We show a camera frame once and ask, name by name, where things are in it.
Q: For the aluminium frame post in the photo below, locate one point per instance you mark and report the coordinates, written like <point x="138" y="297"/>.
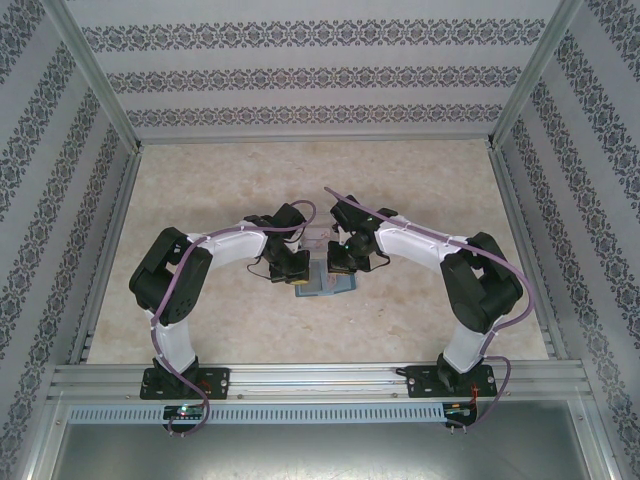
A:
<point x="97" y="70"/>
<point x="531" y="70"/>

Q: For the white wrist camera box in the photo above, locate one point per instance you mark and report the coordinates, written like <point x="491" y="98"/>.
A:
<point x="295" y="245"/>
<point x="340" y="233"/>

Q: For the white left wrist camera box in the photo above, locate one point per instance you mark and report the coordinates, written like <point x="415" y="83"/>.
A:
<point x="295" y="245"/>

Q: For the grey metal sheet panel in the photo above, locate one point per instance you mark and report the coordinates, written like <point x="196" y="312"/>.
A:
<point x="320" y="452"/>

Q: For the aluminium mounting rail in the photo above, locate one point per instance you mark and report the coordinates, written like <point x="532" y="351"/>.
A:
<point x="320" y="382"/>

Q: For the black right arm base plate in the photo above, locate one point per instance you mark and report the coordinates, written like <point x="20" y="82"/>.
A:
<point x="417" y="382"/>

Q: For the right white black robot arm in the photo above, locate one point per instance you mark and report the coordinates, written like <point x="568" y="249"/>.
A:
<point x="485" y="285"/>

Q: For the teal leather card holder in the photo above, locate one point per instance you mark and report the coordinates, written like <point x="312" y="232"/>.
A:
<point x="345" y="285"/>

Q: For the left circuit board green light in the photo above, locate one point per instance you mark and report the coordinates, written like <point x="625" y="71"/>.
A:
<point x="185" y="412"/>

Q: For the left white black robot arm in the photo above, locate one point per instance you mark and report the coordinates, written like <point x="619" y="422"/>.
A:
<point x="170" y="280"/>

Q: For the right circuit board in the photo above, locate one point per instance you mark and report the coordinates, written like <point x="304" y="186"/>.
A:
<point x="460" y="411"/>

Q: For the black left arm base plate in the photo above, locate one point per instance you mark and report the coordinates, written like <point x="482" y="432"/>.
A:
<point x="220" y="382"/>

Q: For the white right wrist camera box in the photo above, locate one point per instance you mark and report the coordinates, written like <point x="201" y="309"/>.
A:
<point x="340" y="233"/>

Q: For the aluminium table side rail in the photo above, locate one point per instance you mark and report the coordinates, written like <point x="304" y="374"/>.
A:
<point x="511" y="200"/>
<point x="121" y="200"/>

